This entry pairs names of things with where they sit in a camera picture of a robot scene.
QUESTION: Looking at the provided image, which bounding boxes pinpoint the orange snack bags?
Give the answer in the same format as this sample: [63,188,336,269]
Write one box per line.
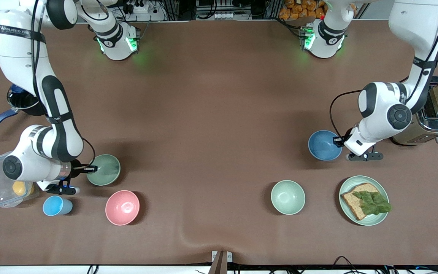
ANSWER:
[279,0,326,21]

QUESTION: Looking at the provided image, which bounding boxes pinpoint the blue plastic cup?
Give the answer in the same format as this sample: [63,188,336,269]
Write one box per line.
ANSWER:
[43,196,73,217]

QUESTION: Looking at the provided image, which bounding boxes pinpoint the green lettuce leaf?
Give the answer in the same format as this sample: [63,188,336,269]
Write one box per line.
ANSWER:
[352,191,392,216]

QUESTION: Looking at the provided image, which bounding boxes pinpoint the brown table cover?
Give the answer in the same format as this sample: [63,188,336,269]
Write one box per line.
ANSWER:
[0,19,438,266]

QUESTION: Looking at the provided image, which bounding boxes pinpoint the white power strip with plugs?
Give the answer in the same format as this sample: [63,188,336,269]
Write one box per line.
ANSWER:
[122,0,159,14]

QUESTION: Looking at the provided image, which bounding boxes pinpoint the blue bowl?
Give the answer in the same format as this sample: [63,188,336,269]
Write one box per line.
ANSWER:
[308,130,343,161]

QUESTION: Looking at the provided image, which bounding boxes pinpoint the pink bowl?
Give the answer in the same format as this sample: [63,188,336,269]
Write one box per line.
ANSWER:
[105,190,140,226]

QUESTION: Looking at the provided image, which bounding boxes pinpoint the brown bread slice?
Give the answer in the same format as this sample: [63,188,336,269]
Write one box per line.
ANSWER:
[341,183,385,221]

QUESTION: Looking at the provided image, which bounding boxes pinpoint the glass lid with blue knob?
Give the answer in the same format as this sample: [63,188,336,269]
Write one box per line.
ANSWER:
[7,84,40,110]

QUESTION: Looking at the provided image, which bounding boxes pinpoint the silver toaster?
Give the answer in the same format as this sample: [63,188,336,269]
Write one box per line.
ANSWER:
[390,76,438,146]

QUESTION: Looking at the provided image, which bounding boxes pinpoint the small white power strip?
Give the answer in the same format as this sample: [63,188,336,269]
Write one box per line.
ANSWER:
[214,11,241,20]

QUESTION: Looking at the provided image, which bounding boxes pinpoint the yellow fruit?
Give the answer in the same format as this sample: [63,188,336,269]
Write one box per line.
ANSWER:
[13,181,35,197]

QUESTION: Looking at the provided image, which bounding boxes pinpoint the black cable loop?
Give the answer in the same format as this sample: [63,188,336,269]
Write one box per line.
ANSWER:
[331,256,363,268]

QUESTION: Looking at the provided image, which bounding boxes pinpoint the light green plate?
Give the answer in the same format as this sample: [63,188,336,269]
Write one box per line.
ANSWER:
[339,175,390,226]

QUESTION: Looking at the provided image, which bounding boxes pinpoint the light green bowl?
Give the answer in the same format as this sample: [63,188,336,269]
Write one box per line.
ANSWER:
[86,154,121,186]
[271,180,306,215]

